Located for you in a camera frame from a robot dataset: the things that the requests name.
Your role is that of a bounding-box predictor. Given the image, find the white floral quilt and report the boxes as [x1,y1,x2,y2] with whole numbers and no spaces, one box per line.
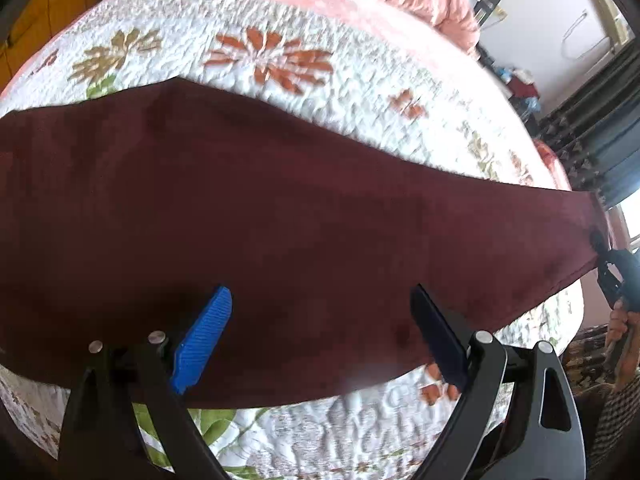
[0,0,586,480]

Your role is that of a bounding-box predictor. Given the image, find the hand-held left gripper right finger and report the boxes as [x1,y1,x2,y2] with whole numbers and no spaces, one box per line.
[410,284,587,480]

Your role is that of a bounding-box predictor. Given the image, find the person's right hand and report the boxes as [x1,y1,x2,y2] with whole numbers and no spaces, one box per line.
[604,299,640,392]

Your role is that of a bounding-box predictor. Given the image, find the yellow wooden cabinet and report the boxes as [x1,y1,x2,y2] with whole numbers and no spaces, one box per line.
[0,0,166,91]

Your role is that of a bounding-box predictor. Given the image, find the pink blanket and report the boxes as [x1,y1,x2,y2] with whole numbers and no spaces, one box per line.
[102,0,483,61]

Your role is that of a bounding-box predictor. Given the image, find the dark patterned curtain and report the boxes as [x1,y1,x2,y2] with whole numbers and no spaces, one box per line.
[537,35,640,208]

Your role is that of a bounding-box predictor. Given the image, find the cluttered dark side table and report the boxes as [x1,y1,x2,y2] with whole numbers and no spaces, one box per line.
[475,42,543,136]

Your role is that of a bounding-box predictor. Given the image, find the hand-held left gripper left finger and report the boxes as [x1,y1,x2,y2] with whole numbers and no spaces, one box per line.
[57,285,233,480]

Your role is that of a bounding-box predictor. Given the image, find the maroon pants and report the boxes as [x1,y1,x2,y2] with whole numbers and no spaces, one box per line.
[0,78,612,409]

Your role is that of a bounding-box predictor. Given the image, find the white wall cable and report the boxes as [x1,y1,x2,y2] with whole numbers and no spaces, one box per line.
[561,10,617,61]

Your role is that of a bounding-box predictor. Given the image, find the checkered clothing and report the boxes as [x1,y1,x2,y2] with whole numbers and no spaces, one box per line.
[562,325,640,480]

